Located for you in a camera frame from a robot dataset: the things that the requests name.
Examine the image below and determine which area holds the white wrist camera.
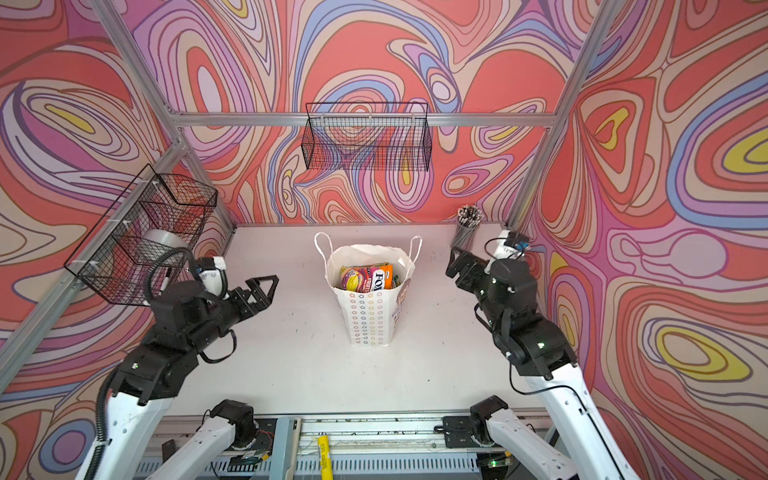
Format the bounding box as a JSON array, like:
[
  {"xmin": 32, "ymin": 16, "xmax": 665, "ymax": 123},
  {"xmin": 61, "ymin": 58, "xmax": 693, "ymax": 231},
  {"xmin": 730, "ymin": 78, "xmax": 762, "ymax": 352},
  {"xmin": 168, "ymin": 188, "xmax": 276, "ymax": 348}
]
[
  {"xmin": 484, "ymin": 230, "xmax": 530, "ymax": 261},
  {"xmin": 196, "ymin": 256, "xmax": 228, "ymax": 299}
]

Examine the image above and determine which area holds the black wire basket left wall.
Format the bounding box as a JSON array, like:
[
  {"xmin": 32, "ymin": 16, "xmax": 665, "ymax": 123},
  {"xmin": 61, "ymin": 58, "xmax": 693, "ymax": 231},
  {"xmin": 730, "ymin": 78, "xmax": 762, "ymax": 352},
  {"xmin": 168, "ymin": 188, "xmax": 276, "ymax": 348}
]
[{"xmin": 64, "ymin": 165, "xmax": 218, "ymax": 306}]

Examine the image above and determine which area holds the red orange Fox's candy bag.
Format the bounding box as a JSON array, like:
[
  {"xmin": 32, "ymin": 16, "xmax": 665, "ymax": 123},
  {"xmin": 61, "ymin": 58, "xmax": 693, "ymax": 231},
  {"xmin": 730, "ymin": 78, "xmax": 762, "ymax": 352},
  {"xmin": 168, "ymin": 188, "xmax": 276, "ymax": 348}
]
[{"xmin": 337, "ymin": 262, "xmax": 398, "ymax": 293}]

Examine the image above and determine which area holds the cup of striped straws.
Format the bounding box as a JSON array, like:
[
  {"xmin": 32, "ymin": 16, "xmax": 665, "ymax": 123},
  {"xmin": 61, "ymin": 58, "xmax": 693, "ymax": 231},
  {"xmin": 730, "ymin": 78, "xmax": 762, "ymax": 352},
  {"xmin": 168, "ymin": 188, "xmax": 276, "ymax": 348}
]
[{"xmin": 451, "ymin": 205, "xmax": 484, "ymax": 250}]

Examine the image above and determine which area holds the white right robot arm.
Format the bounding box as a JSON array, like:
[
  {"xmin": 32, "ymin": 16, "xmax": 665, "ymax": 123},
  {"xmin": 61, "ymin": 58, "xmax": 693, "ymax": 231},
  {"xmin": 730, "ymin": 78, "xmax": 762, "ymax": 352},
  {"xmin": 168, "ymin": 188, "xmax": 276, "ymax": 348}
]
[{"xmin": 446, "ymin": 249, "xmax": 638, "ymax": 479}]

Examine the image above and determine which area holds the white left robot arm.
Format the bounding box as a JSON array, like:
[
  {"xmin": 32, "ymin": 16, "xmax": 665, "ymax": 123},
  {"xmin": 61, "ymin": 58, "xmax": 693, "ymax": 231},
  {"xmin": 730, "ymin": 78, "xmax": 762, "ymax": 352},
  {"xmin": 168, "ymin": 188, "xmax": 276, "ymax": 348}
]
[{"xmin": 77, "ymin": 275, "xmax": 279, "ymax": 479}]

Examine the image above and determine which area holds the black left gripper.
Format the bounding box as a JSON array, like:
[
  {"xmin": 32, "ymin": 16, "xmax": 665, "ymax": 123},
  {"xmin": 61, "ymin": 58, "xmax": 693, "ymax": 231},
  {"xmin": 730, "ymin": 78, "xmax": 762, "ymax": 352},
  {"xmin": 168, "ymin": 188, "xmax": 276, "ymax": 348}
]
[{"xmin": 188, "ymin": 274, "xmax": 277, "ymax": 357}]

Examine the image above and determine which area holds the black wire basket back wall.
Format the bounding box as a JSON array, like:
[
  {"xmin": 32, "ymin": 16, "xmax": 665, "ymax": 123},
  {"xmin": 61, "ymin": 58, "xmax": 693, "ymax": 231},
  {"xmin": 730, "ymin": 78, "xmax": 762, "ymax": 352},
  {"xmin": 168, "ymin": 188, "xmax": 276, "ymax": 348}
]
[{"xmin": 301, "ymin": 101, "xmax": 433, "ymax": 172}]

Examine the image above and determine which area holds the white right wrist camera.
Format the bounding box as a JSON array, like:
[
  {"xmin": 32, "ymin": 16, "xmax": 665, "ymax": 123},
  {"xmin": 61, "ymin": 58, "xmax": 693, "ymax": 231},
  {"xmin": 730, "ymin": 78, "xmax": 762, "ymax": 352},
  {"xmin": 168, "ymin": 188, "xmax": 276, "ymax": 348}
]
[{"xmin": 484, "ymin": 230, "xmax": 530, "ymax": 261}]

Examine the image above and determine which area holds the black wire basket wall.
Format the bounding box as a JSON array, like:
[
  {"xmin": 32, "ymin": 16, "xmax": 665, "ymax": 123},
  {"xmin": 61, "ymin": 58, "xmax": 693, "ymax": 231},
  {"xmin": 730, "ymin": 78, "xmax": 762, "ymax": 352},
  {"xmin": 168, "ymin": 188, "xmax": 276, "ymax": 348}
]
[
  {"xmin": 301, "ymin": 101, "xmax": 433, "ymax": 172},
  {"xmin": 64, "ymin": 165, "xmax": 218, "ymax": 306}
]

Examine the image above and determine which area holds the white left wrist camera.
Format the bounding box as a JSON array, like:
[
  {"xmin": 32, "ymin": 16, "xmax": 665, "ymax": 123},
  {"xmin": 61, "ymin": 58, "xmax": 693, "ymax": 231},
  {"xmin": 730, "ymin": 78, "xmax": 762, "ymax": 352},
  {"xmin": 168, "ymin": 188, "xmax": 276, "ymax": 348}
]
[{"xmin": 196, "ymin": 256, "xmax": 228, "ymax": 299}]

